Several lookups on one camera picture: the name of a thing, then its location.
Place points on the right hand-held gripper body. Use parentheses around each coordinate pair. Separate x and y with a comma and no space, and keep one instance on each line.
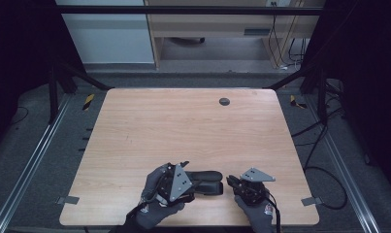
(253,191)

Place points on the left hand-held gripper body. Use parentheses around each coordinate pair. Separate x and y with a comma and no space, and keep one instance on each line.
(178,184)

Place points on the person's right hand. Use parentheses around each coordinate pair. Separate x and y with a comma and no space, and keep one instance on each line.
(261,218)

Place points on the person's left hand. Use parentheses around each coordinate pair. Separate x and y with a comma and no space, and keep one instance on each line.
(151,207)

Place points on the grey tape piece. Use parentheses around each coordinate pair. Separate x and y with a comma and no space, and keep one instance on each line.
(311,201)
(67,200)

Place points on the yellow and black tape strip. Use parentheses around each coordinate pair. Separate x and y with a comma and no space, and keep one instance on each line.
(88,101)
(296,102)

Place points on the wooden desk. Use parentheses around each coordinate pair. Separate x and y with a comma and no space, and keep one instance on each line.
(215,26)

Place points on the white cabinet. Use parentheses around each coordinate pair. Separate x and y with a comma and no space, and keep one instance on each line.
(109,39)

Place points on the silver floor rail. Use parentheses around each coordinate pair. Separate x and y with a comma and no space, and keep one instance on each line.
(31,161)
(342,168)

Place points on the black metal frame stand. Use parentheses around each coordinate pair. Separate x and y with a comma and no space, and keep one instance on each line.
(312,81)
(65,81)

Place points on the black horizontal frame bar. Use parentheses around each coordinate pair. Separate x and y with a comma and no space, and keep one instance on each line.
(183,10)

